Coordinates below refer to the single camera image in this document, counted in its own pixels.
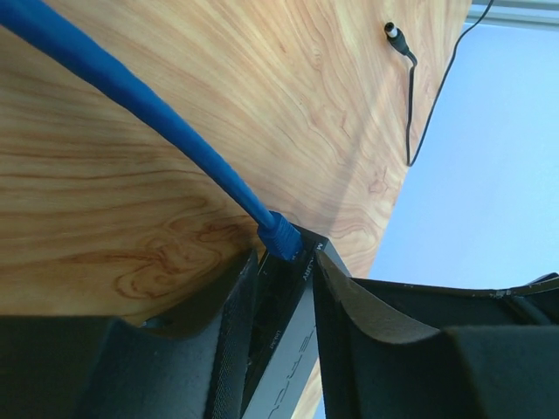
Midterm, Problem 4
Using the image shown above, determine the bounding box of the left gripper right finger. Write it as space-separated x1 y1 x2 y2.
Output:
314 252 558 418

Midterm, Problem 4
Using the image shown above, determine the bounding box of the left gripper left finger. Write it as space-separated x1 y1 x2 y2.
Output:
1 251 258 418

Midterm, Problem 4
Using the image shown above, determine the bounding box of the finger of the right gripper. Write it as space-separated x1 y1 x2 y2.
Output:
354 272 558 326

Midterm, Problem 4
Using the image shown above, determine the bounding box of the black network switch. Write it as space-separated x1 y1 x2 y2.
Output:
240 227 349 418

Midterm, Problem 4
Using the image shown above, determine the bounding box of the blue ethernet cable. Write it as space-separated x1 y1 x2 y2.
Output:
0 0 303 263

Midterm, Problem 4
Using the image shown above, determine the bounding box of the thin black adapter output cable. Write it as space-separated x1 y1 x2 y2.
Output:
383 0 497 168

